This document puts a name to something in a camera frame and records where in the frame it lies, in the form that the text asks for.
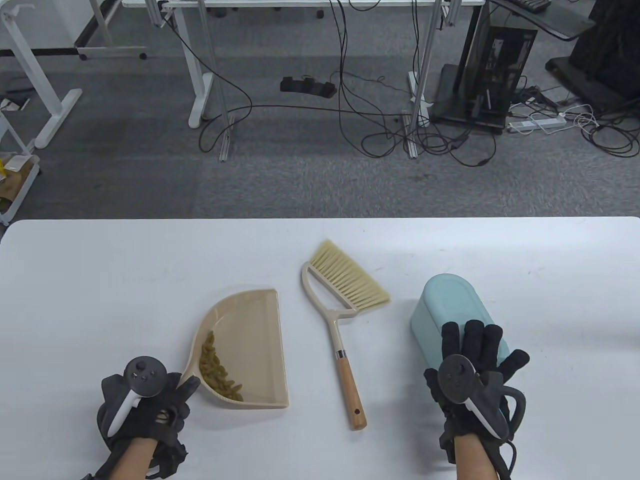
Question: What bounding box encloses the black glove cable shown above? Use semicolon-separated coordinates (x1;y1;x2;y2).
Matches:
495;389;529;480

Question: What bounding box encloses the white power strip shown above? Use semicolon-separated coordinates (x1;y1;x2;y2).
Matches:
507;115;569;134

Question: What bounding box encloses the tangle of black floor cables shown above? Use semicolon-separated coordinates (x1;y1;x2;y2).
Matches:
159;0;640;168

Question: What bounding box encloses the black equipment stand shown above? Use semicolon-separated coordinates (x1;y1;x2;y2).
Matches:
545;0;640;114

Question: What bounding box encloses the black white hand controller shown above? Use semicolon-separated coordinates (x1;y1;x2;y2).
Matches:
437;354;511;439
106;356;169;437

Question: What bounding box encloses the dark grey desk shelf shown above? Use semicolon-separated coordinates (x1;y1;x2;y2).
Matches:
487;0;596;42

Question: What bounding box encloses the white desk leg frame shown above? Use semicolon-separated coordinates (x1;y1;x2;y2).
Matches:
0;4;83;149

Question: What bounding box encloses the person's left hand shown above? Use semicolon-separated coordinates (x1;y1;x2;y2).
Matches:
95;372;202;478

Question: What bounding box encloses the black white right hand controller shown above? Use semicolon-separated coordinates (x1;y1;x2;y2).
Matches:
437;354;511;439

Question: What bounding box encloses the beige brush with wooden handle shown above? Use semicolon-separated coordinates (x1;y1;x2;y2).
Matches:
301;240;391;431

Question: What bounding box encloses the light blue desktop trash can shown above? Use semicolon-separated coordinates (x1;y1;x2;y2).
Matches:
410;273;513;376

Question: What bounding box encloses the white wheeled frame base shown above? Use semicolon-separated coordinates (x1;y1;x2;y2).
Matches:
75;0;149;61

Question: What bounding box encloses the white table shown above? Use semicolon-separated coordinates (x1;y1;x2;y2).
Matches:
0;216;640;480

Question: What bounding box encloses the brown cardboard sheet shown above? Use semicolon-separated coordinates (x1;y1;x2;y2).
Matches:
0;164;35;202

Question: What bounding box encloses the person's right forearm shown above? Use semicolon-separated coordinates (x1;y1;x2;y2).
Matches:
451;432;507;480

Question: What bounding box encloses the black white left hand controller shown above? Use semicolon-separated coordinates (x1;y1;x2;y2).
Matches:
106;356;169;437

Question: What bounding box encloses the black computer tower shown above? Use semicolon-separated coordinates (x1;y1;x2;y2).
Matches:
431;2;539;135

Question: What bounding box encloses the person's left forearm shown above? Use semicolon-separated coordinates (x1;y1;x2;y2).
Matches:
92;437;161;480

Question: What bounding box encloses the white cart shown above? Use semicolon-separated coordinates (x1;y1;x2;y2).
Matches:
0;107;42;226

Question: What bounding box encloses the beige plastic dustpan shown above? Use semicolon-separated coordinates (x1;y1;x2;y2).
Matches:
179;288;291;410

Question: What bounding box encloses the person's right hand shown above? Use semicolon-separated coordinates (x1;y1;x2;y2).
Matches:
424;321;531;451

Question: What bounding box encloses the white standing desk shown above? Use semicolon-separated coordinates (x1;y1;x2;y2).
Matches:
122;0;486;130

